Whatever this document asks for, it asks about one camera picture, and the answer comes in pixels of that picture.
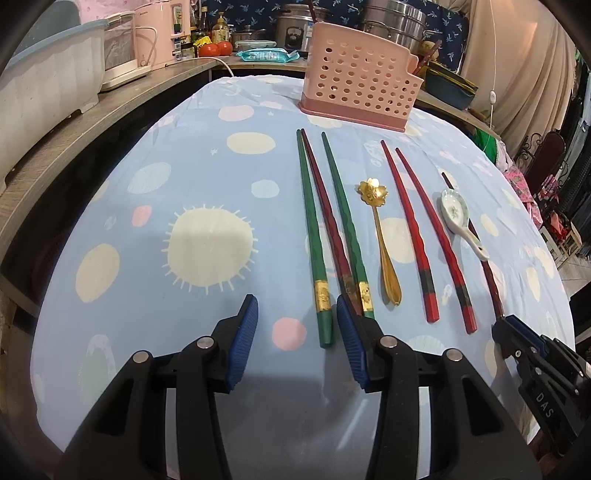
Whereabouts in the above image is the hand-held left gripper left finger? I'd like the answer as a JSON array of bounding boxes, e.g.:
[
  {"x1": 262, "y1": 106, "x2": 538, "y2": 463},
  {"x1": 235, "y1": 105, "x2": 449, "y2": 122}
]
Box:
[{"x1": 54, "y1": 294, "x2": 259, "y2": 480}]

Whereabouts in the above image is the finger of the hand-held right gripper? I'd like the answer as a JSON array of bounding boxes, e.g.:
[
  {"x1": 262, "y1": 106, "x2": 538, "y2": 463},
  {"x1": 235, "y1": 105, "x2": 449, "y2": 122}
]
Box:
[
  {"x1": 507, "y1": 315, "x2": 562, "y2": 359},
  {"x1": 492, "y1": 320, "x2": 537, "y2": 371}
]

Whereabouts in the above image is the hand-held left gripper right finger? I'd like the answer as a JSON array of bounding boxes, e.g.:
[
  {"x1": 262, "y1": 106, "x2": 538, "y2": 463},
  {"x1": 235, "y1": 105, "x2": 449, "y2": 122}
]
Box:
[{"x1": 336, "y1": 294, "x2": 541, "y2": 480}]

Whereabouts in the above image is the green chopstick gold band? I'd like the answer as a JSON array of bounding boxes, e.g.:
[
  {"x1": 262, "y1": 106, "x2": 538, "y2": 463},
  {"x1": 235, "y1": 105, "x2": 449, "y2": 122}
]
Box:
[
  {"x1": 321, "y1": 132, "x2": 376, "y2": 320},
  {"x1": 296, "y1": 130, "x2": 334, "y2": 349}
]

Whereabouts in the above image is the red chopstick black band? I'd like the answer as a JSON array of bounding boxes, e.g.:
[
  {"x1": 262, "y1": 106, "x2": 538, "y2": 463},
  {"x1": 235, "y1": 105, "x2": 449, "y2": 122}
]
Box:
[
  {"x1": 396, "y1": 148, "x2": 477, "y2": 334},
  {"x1": 380, "y1": 140, "x2": 439, "y2": 323}
]

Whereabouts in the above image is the dark red chopstick gold band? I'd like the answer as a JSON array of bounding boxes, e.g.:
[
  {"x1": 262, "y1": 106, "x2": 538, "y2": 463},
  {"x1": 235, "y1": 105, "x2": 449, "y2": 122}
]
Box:
[{"x1": 300, "y1": 129, "x2": 363, "y2": 317}]

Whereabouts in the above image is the gold flower spoon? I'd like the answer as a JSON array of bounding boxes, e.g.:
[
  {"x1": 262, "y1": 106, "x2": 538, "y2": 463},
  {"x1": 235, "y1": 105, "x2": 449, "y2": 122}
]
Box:
[{"x1": 358, "y1": 178, "x2": 403, "y2": 306}]

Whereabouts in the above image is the pink perforated utensil holder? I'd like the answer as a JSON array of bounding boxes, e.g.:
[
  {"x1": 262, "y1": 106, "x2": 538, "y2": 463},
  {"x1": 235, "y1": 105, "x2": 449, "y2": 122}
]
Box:
[{"x1": 298, "y1": 21, "x2": 424, "y2": 134}]

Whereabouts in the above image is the white ceramic spoon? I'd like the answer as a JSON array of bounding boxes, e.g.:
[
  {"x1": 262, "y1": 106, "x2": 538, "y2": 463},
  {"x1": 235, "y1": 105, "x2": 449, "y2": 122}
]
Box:
[{"x1": 440, "y1": 188, "x2": 491, "y2": 262}]

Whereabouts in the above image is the pink floral cloth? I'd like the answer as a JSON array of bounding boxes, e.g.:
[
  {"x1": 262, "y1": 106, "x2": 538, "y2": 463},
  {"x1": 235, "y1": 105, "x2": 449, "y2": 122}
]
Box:
[{"x1": 505, "y1": 157, "x2": 544, "y2": 228}]

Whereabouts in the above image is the dark metal chair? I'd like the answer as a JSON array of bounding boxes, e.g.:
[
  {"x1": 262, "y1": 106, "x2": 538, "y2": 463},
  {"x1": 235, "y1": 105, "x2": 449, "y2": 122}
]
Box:
[{"x1": 512, "y1": 131, "x2": 568, "y2": 200}]

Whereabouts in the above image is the green cloth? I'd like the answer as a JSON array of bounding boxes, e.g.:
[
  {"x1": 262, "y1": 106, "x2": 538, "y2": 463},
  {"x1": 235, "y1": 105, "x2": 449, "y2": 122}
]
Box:
[{"x1": 475, "y1": 127, "x2": 498, "y2": 154}]

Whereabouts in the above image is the dark blue bowl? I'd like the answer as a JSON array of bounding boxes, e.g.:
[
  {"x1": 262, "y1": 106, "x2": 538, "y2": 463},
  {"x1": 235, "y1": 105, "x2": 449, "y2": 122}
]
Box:
[{"x1": 425, "y1": 74, "x2": 477, "y2": 110}]

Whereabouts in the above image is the beige curtain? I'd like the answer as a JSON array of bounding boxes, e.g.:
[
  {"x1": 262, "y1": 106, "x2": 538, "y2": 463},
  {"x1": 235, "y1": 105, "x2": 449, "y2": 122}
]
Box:
[{"x1": 462, "y1": 0, "x2": 579, "y2": 158}]

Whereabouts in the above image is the teal wet wipes packet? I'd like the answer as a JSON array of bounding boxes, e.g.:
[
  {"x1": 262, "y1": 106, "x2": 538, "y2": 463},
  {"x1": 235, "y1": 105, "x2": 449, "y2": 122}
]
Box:
[{"x1": 236, "y1": 47, "x2": 301, "y2": 64}]

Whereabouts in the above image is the small steel pot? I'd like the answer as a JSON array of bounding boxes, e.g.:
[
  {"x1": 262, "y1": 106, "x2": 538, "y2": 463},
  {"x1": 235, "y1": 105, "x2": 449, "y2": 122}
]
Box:
[{"x1": 231, "y1": 25, "x2": 267, "y2": 44}]

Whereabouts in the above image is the yellow pump bottle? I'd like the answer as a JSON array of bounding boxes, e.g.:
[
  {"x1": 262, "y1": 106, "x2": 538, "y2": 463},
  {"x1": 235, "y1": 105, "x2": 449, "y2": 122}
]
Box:
[{"x1": 211, "y1": 11, "x2": 230, "y2": 44}]

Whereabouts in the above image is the white blender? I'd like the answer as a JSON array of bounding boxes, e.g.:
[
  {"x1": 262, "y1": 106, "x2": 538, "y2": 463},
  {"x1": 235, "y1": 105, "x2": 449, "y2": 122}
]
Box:
[{"x1": 99, "y1": 11, "x2": 153, "y2": 92}]

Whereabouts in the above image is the steel rice cooker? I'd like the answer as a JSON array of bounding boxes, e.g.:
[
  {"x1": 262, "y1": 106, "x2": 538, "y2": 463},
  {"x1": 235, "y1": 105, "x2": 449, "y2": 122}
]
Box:
[{"x1": 277, "y1": 4, "x2": 317, "y2": 52}]

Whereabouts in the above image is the pink electric kettle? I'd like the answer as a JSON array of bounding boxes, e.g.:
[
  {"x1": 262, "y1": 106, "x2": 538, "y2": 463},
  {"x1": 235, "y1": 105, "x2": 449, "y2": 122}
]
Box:
[{"x1": 134, "y1": 0, "x2": 192, "y2": 70}]

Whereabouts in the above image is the steel steamer pot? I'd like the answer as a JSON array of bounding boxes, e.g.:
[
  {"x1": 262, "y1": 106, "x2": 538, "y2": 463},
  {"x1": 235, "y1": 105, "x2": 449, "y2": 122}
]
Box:
[{"x1": 362, "y1": 0, "x2": 428, "y2": 54}]

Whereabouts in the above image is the blue patterned cloth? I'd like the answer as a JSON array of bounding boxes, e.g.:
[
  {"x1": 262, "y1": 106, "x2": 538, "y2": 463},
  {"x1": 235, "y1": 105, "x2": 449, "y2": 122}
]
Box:
[{"x1": 203, "y1": 0, "x2": 472, "y2": 70}]

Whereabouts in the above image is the pink dotted sheet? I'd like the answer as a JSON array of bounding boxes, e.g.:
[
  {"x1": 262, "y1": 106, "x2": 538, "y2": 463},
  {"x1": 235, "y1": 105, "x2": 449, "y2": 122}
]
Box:
[{"x1": 76, "y1": 0, "x2": 137, "y2": 20}]

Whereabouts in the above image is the white cable with switch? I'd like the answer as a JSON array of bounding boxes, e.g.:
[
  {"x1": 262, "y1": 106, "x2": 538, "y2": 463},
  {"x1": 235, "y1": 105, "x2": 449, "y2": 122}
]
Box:
[{"x1": 487, "y1": 0, "x2": 499, "y2": 132}]

